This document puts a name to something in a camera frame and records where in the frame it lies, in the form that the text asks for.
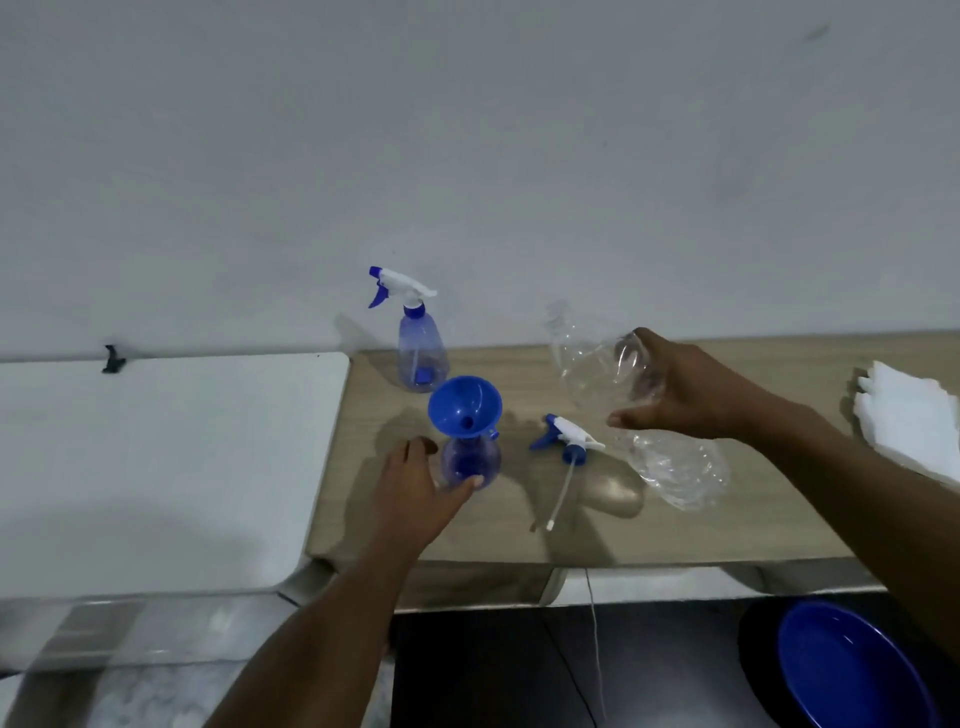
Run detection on clear plastic bottle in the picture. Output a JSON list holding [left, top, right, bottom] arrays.
[[544, 300, 733, 514]]

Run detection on person's right hand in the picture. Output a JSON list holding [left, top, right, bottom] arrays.
[[607, 327, 768, 445]]

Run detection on person's right forearm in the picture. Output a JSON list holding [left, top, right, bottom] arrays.
[[746, 397, 960, 665]]

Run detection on blue plastic bowl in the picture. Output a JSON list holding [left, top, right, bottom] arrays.
[[776, 599, 943, 728]]

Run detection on stack of white napkins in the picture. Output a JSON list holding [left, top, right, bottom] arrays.
[[852, 360, 960, 486]]

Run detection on person's left hand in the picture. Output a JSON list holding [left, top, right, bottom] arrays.
[[371, 435, 486, 561]]

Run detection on blue spray bottle with trigger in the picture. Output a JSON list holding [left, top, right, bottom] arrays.
[[367, 266, 452, 394]]

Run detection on white blue spray trigger head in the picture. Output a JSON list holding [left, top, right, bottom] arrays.
[[528, 413, 607, 534]]

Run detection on person's left forearm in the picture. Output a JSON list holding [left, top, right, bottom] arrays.
[[204, 536, 423, 728]]

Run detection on blue plastic bottle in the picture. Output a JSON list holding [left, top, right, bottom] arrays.
[[438, 432, 503, 493]]

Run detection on blue plastic funnel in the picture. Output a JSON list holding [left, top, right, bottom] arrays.
[[427, 375, 504, 442]]

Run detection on black round bin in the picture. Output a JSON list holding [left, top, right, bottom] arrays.
[[737, 592, 960, 728]]

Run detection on thin white cable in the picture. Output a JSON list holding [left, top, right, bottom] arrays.
[[583, 567, 609, 728]]

